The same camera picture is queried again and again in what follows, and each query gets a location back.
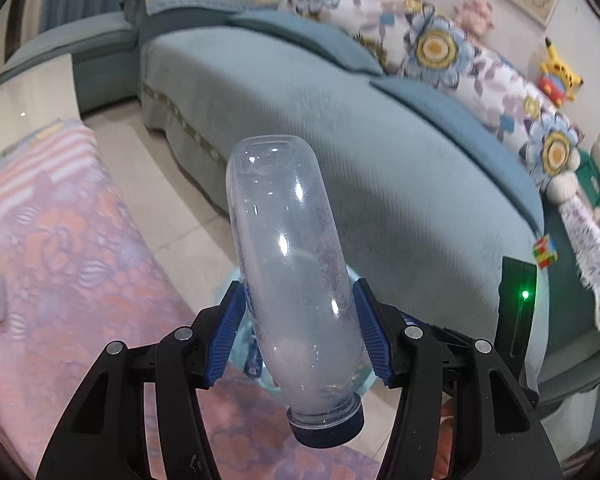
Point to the pink floral blanket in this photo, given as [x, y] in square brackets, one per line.
[70, 240]

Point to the teal throw cushion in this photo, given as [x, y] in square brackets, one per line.
[310, 40]
[455, 135]

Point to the pink pig plush toy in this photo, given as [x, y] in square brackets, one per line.
[475, 15]

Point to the light blue plastic basket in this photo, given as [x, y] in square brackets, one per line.
[237, 345]

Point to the yellow mouse plush toy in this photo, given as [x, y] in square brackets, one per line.
[560, 75]

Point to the colourful puzzle cube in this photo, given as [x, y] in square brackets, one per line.
[545, 252]

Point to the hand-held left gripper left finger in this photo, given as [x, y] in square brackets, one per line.
[227, 325]

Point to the white speckled plush pillow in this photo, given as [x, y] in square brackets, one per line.
[592, 260]

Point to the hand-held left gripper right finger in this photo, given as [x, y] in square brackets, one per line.
[370, 325]

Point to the teal fabric sofa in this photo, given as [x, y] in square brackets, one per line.
[330, 150]

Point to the clear plastic bottle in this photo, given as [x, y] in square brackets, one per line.
[290, 270]

